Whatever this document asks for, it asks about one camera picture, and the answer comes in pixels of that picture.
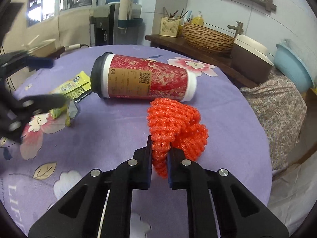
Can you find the water dispenser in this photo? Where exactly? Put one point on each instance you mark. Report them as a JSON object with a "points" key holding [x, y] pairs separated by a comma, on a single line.
{"points": [[107, 29]]}

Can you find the light blue plastic basin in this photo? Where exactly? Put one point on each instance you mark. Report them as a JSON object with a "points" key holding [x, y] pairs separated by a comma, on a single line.
{"points": [[287, 62]]}

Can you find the orange foam fruit net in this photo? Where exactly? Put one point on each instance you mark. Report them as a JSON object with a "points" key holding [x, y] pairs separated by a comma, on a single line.
{"points": [[174, 125]]}

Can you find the beige utensil holder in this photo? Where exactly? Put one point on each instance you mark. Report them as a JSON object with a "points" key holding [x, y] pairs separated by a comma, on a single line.
{"points": [[169, 27]]}

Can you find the woven brown basket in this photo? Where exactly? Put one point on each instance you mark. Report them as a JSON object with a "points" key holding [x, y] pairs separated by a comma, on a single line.
{"points": [[207, 40]]}

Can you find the purple floral tablecloth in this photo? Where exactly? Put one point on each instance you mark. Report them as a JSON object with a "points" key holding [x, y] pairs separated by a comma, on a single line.
{"points": [[106, 132]]}

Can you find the wooden counter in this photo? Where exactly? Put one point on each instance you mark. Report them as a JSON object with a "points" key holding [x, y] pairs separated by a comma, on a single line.
{"points": [[179, 45]]}

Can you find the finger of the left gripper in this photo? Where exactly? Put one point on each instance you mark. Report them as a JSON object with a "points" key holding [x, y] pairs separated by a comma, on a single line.
{"points": [[15, 61], [16, 114]]}

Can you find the brass faucet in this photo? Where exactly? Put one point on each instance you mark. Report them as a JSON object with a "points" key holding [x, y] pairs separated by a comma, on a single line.
{"points": [[238, 28]]}

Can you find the brown white sink basin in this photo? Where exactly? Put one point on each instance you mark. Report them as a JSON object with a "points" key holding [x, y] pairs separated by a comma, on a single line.
{"points": [[250, 58]]}

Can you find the floral patterned cloth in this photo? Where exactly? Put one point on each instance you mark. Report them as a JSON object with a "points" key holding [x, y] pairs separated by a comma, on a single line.
{"points": [[281, 111]]}

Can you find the yellow snack packet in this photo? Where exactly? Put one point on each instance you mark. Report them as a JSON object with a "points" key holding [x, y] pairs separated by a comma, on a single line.
{"points": [[74, 90]]}

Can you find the yellow soap bottle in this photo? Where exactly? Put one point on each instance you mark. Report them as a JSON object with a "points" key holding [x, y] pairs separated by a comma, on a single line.
{"points": [[198, 20]]}

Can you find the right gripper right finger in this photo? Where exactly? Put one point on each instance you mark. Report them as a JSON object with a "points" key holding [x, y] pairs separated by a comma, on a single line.
{"points": [[179, 170]]}

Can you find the red coffee cup black lid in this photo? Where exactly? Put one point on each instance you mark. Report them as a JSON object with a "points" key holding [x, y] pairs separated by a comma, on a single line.
{"points": [[121, 76]]}

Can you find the white cover cloth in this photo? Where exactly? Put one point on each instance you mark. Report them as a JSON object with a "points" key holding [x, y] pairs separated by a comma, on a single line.
{"points": [[293, 194]]}

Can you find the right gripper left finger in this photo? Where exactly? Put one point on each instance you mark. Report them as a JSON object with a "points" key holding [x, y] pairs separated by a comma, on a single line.
{"points": [[142, 173]]}

